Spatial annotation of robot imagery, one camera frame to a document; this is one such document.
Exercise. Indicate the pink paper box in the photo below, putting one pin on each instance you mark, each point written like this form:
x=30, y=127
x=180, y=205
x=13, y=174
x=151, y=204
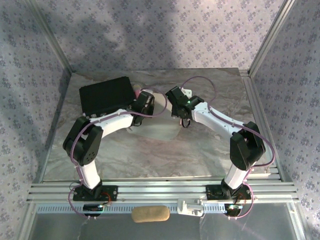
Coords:
x=155, y=127

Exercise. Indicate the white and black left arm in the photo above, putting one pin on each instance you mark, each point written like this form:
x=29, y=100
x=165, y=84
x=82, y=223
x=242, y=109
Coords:
x=85, y=142

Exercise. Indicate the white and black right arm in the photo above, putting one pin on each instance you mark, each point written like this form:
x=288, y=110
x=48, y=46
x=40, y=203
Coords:
x=245, y=147

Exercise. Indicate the pink microphone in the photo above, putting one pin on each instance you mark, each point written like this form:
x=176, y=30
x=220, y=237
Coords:
x=137, y=90

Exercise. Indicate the black hard case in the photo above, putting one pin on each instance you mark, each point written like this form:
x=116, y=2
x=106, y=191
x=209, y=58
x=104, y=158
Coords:
x=105, y=96

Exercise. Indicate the white plastic clamp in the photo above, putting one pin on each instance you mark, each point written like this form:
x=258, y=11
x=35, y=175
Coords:
x=190, y=207

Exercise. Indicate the tan sponge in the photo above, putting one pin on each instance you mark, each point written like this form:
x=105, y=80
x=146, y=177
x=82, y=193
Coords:
x=150, y=213

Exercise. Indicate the small black controller board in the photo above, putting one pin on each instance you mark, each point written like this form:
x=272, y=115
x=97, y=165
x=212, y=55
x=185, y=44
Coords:
x=92, y=208
x=233, y=208

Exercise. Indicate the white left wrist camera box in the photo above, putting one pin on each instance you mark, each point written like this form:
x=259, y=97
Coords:
x=150, y=100

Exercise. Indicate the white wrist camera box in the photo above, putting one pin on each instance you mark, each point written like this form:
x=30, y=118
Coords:
x=187, y=93
x=150, y=100

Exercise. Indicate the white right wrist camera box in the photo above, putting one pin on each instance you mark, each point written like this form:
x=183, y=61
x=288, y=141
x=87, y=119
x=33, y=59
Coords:
x=187, y=93

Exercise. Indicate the aluminium side frame rail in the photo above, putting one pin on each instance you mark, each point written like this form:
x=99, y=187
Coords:
x=260, y=120

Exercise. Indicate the aluminium front frame rails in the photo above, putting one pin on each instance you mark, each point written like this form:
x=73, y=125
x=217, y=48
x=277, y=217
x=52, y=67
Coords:
x=160, y=190

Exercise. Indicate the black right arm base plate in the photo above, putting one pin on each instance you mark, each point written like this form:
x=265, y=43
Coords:
x=215, y=192

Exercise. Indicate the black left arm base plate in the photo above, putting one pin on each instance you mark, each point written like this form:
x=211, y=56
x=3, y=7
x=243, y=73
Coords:
x=110, y=193

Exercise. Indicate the aluminium corner frame post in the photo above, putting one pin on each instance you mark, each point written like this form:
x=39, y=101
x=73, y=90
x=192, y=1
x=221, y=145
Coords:
x=270, y=35
x=50, y=37

